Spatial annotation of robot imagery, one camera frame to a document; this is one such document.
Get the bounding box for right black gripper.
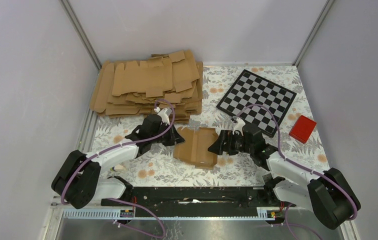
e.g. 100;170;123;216
207;130;254;156

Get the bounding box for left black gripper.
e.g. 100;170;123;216
150;121;185;147

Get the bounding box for brown cardboard box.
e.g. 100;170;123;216
173;127;218;170

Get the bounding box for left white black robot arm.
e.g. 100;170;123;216
51;114;185;209

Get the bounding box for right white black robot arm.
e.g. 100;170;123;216
207;123;361;230

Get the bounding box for red box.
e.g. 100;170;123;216
289;115;317;144

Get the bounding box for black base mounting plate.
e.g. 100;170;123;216
101;185;298;218

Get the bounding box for black white checkerboard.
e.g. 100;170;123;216
216;69;297;138

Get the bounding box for stack of flat cardboard boxes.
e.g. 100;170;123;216
89;49;203;123

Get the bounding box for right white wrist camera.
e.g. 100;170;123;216
232;117;246;136

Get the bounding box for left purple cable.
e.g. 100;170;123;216
60;98;176;239

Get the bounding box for purple cable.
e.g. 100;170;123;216
60;98;176;239
231;103;359;240

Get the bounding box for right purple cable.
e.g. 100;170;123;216
231;103;359;240

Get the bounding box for slotted grey cable duct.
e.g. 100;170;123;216
62;207;281;221

